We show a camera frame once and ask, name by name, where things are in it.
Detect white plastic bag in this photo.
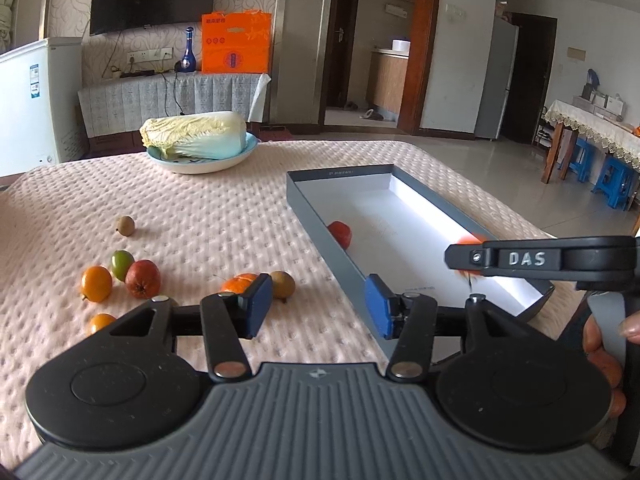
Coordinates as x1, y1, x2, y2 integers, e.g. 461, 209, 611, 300
247, 74, 271, 123

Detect blue plastic stool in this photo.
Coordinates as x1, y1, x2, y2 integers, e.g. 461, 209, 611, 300
592, 155, 639, 211
567, 137, 601, 183

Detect pink quilted tablecloth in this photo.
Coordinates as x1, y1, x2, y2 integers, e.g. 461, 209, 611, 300
0, 140, 561, 461

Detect side table with lace cloth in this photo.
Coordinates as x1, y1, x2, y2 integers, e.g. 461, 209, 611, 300
541, 99, 640, 184

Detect blue glass bottle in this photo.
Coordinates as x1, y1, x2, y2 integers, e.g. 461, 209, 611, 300
181, 26, 197, 73

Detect large brown round fruit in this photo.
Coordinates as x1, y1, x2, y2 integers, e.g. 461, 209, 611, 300
270, 270, 296, 303

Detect red apple-shaped fruit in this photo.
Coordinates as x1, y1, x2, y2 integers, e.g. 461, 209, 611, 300
125, 259, 162, 299

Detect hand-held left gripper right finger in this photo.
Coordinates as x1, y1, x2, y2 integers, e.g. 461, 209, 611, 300
364, 273, 542, 381

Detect dark wooden doorway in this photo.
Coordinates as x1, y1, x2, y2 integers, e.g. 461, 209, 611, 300
501, 11, 559, 145

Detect dark brown door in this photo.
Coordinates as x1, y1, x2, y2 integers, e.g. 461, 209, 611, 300
325, 0, 362, 109

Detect pale green curtain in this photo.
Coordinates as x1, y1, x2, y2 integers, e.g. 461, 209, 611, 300
0, 0, 26, 54

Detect black cable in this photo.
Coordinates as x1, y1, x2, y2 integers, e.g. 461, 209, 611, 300
162, 72, 184, 116

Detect dark wooden tv cabinet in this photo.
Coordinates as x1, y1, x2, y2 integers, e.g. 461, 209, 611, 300
88, 129, 151, 157

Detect grey refrigerator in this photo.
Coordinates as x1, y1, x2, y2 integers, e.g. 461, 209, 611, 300
475, 15, 520, 141

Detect orange tomato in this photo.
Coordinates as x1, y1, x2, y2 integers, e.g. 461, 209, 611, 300
81, 266, 113, 304

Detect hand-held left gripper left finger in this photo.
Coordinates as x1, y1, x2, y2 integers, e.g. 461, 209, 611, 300
107, 273, 274, 380

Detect person's right hand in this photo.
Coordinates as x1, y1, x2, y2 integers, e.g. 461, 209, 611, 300
582, 309, 640, 419

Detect orange-red round fruit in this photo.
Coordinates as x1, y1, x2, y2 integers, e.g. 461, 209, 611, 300
456, 233, 490, 281

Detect orange gift box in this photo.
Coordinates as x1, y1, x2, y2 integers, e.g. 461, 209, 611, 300
201, 11, 272, 75

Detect green tomato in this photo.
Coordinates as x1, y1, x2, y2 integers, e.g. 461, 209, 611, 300
110, 250, 135, 282

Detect napa cabbage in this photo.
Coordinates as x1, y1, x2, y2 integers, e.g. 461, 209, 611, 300
139, 111, 248, 161

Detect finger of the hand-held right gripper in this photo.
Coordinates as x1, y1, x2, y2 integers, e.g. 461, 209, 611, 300
444, 241, 498, 278

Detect tangerine with stem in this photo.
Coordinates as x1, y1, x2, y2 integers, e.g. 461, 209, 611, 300
220, 273, 260, 295

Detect grey patterned cabinet cloth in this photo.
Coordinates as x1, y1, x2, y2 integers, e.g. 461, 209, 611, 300
77, 72, 271, 138

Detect small orange fruit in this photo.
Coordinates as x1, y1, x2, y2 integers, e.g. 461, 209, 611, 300
88, 313, 118, 337

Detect wooden kitchen counter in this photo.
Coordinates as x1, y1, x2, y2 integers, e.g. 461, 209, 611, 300
366, 47, 409, 124

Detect red round fruit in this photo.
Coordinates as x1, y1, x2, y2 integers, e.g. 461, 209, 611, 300
327, 221, 352, 250

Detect light blue plate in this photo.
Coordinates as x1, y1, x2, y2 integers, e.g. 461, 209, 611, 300
146, 132, 259, 175

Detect brown wooden door frame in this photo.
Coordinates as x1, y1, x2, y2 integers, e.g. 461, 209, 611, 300
397, 0, 444, 136

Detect white chest freezer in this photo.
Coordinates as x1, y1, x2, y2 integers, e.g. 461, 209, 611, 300
0, 37, 86, 165

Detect grey rectangular box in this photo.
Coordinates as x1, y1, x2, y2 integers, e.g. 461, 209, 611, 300
286, 164, 556, 361

